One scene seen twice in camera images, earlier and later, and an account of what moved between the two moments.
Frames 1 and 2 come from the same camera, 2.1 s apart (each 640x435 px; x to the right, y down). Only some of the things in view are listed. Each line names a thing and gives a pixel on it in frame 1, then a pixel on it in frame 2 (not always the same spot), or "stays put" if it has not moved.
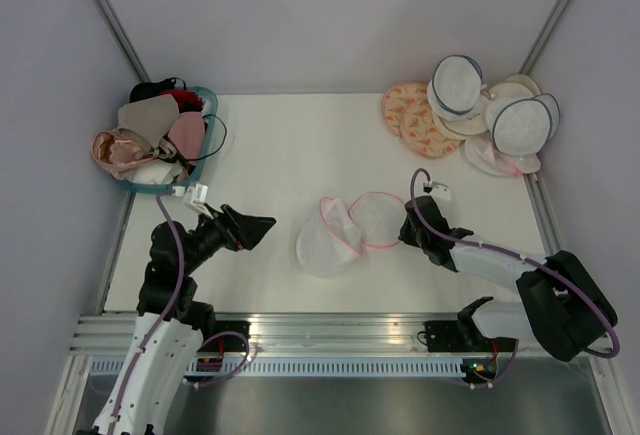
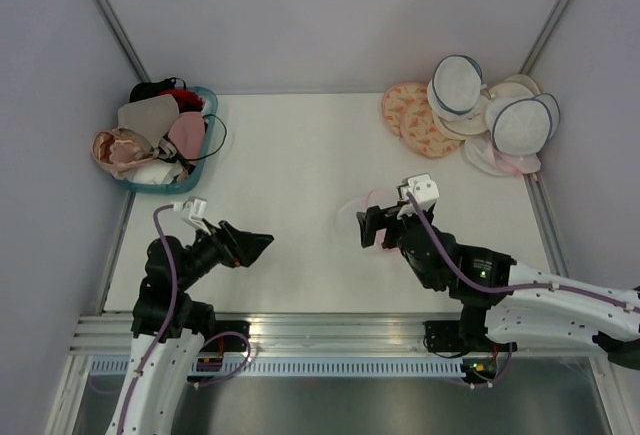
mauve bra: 153,117 stays put
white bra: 156,172 stays put
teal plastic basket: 189,180 stays put
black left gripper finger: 249,229 → 245,246
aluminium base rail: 340,333 stays put
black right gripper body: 412,236 → 396,226
